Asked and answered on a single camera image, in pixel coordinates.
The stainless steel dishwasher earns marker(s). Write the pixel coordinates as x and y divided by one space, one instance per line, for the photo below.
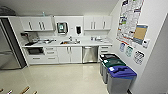
90 55

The steel kitchen sink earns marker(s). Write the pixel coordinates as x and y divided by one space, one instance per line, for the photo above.
70 42

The chrome sink faucet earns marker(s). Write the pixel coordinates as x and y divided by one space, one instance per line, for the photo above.
70 38

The white base cabinet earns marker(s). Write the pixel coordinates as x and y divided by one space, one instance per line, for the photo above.
68 55

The black soap dispenser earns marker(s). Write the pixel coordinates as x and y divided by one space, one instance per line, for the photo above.
78 30

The steel paper towel dispenser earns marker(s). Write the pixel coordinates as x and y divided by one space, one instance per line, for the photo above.
61 27

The grey bin green lid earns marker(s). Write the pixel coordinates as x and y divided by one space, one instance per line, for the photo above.
111 63

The grey bin blue lid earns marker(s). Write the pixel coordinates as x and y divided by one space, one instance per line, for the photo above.
120 80

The black built-in microwave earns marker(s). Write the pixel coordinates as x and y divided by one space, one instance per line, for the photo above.
35 51

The teal bottle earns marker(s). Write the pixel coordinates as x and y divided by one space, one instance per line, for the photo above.
43 14

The black tray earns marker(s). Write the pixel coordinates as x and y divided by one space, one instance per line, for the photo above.
30 43

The stainless steel refrigerator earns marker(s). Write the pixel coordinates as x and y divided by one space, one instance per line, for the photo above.
10 46

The white wall cabinet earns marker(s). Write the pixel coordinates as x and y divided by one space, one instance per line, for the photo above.
36 24
97 22

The small blue wall sign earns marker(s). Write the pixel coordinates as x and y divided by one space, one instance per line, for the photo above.
122 47

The small green wall sign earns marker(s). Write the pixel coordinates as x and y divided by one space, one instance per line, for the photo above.
129 51

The large colourful wall poster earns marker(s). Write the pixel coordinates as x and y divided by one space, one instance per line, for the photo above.
130 20

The small black white wall sign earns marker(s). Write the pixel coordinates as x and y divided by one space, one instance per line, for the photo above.
139 57

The white wall thermostat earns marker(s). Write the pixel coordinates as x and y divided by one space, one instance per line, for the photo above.
146 43

